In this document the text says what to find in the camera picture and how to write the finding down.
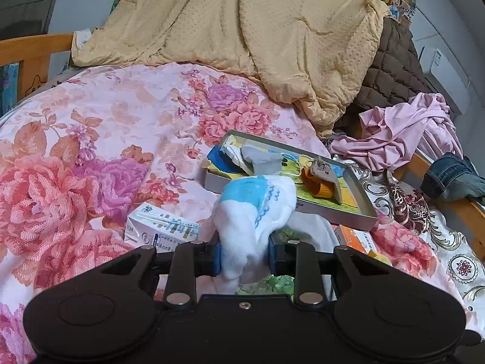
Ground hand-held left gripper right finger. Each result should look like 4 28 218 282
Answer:
267 233 395 308

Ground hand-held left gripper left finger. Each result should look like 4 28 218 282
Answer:
99 242 223 308

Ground white and blue sock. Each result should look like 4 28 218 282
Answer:
199 174 300 292

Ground orange plastic cup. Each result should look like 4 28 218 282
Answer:
300 167 336 198

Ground grey box with frog painting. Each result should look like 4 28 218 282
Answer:
204 130 379 232

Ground grey sock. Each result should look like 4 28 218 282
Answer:
240 144 283 177

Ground grey drawstring pouch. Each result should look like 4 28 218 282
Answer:
303 158 343 203

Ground white milk carton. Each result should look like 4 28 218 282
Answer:
124 202 201 254

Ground orange and white box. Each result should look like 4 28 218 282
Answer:
333 224 380 258

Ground white and gold patterned sheet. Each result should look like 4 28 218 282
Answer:
341 159 485 327

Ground pink garment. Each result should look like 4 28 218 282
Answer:
328 93 463 171

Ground pink floral bedsheet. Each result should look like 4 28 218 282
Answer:
0 62 485 364

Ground blue denim jeans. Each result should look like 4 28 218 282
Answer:
420 152 485 205

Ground brown quilted blanket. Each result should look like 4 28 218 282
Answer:
333 17 436 133

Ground yellow dotted quilt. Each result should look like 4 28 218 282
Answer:
71 0 389 137

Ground white air conditioner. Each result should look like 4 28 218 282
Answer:
419 47 472 116

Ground grey wall picture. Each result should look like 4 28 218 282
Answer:
0 0 63 42

